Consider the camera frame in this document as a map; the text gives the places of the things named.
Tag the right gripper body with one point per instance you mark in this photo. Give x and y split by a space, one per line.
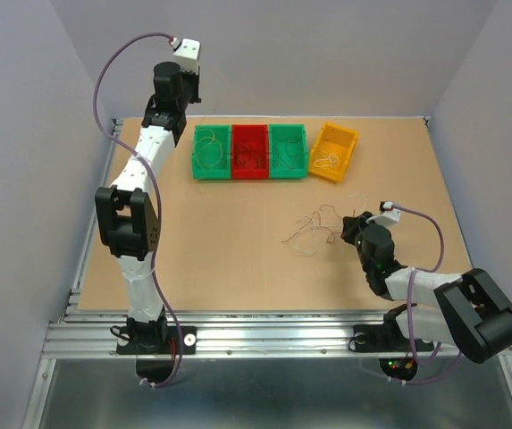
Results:
353 232

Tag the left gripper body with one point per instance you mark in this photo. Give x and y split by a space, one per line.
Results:
189 85

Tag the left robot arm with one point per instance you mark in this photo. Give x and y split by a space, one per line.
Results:
129 210

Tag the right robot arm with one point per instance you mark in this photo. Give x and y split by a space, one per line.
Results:
466 310

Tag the left green bin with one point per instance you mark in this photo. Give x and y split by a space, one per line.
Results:
211 153

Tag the green bin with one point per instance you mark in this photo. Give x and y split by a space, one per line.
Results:
288 151
211 153

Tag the yellow bin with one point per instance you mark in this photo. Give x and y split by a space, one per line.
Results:
331 153

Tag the red bin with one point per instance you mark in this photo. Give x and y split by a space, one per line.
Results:
250 152

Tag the right green bin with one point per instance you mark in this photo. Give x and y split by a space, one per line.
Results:
288 151

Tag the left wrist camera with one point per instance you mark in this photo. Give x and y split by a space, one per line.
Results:
186 53

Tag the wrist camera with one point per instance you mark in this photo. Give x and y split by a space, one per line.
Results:
389 215
186 53

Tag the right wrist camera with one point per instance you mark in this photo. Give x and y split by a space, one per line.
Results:
389 215

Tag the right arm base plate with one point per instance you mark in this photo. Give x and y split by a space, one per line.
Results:
378 338

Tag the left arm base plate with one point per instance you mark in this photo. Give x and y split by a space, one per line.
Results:
130 344

